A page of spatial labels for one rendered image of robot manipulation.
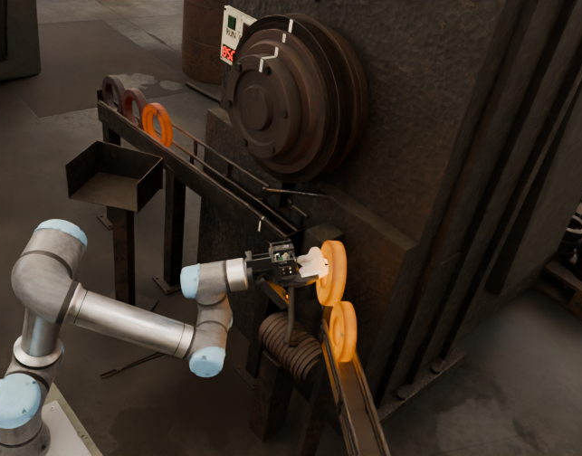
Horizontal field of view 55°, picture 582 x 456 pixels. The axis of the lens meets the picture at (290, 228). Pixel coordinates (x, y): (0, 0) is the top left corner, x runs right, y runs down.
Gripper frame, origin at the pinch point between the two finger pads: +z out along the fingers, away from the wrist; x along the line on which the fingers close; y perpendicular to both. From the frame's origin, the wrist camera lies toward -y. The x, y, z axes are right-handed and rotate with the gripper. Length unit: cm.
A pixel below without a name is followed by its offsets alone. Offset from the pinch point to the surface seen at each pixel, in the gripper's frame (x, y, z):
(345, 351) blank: -7.9, -21.8, 0.7
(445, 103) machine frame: 22.9, 26.4, 33.5
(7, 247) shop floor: 113, -60, -136
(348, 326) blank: -4.4, -16.5, 2.3
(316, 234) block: 29.3, -13.0, -0.6
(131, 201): 69, -17, -61
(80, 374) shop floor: 41, -71, -92
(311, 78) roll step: 37.4, 31.7, 3.0
